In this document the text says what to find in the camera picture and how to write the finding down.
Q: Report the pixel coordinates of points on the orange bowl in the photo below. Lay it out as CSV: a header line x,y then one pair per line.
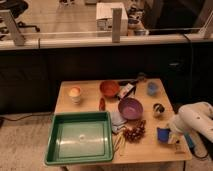
x,y
109,88

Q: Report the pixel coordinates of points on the green plastic tray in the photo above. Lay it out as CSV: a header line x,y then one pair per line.
x,y
80,138

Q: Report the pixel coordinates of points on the yellow banana toy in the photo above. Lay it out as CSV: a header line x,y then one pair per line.
x,y
119,144

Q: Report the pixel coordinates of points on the white cup with yellow inside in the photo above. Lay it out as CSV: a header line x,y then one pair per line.
x,y
75,94

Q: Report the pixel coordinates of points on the small dark jar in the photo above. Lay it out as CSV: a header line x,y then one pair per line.
x,y
141,77

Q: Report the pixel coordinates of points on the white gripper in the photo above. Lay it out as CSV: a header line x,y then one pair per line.
x,y
177,127

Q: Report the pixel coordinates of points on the small blue cup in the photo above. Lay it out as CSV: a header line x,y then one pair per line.
x,y
152,89

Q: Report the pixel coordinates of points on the brown grape bunch toy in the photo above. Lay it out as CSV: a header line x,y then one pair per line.
x,y
135,134

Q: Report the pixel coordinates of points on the white cardboard box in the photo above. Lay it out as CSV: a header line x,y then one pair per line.
x,y
104,16

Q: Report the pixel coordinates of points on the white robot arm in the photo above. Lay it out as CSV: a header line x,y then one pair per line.
x,y
196,116

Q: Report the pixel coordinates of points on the black white ball toy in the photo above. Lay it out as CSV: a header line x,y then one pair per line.
x,y
158,109

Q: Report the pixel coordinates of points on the red toy pepper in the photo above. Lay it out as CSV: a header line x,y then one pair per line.
x,y
102,104

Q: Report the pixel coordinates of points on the blue tool on table edge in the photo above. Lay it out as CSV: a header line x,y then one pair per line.
x,y
189,141

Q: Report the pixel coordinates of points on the wooden table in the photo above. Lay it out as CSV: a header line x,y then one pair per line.
x,y
149,149

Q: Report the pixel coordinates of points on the black and white packet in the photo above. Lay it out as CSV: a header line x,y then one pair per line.
x,y
125,91

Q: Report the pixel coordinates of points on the purple bowl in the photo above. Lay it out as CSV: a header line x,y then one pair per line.
x,y
130,108

